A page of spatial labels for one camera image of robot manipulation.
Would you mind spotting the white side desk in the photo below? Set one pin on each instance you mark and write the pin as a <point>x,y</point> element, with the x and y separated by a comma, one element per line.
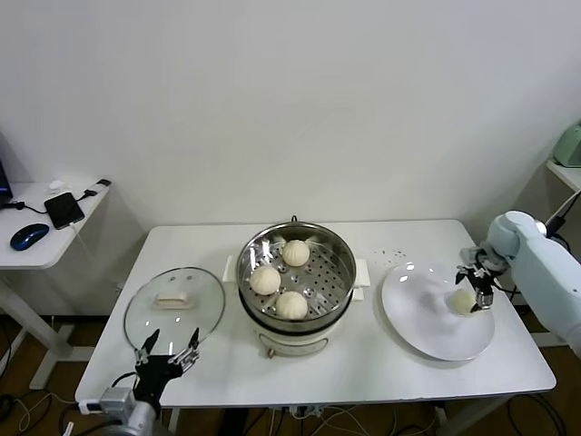
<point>36,256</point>

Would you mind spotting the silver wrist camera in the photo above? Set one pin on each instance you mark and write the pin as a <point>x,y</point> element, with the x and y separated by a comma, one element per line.
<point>117,399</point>
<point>469,255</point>

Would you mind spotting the pale green appliance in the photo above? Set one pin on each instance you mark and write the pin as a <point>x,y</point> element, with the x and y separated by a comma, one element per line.
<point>569,145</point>

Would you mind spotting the perforated steel steamer basket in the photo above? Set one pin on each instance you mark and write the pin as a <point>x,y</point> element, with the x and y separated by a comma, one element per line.
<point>327,281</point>

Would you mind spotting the blue computer mouse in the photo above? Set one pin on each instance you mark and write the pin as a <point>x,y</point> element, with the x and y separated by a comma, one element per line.
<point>29,236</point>

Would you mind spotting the dark laptop screen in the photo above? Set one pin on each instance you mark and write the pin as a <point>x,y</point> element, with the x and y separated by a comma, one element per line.
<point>4,177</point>

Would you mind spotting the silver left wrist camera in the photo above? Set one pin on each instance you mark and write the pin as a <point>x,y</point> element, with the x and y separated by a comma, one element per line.
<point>117,399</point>

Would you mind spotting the cream electric pot base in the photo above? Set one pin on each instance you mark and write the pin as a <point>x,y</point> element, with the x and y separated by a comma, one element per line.
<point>295,338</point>

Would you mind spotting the white steamed baozi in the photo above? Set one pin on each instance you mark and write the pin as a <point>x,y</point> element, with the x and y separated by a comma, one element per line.
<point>265,280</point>
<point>460,303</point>
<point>296,252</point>
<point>292,305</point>

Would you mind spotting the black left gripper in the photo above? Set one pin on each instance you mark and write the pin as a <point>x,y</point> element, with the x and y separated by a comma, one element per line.
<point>154,373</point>

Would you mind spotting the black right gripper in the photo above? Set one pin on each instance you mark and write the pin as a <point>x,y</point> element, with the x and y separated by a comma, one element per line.
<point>481,276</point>

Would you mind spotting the white earbuds case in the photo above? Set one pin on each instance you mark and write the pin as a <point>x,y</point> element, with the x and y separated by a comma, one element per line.
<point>56,184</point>

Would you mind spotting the black smartphone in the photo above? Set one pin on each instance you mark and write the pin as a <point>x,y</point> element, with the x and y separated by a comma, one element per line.
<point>64,210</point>

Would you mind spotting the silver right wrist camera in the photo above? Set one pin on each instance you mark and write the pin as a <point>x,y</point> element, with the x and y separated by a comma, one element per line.
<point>469,255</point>

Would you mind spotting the white power strip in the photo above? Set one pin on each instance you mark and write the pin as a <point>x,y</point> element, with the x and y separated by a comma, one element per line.
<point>308,411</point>

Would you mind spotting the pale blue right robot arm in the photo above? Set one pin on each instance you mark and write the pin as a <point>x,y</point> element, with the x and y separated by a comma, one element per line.
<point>544,281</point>

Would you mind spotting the white shelf board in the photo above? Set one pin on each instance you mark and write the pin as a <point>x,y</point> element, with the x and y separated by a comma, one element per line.
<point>567,175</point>

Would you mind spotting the white round plate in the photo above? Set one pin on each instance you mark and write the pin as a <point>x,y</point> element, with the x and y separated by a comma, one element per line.
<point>422,318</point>

